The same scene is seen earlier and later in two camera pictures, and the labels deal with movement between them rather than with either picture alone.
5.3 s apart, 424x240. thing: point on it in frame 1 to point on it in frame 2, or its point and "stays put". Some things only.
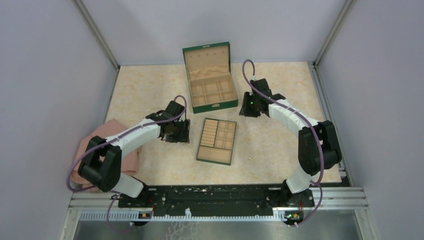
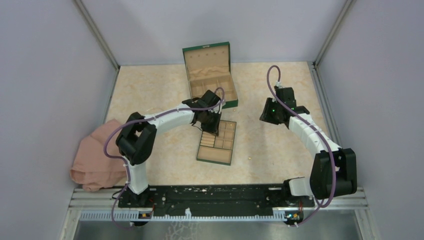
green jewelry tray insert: [217, 141] stays put
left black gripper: [184, 136] to [214, 129]
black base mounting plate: [213, 199] stays put
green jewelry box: [211, 85] stays put
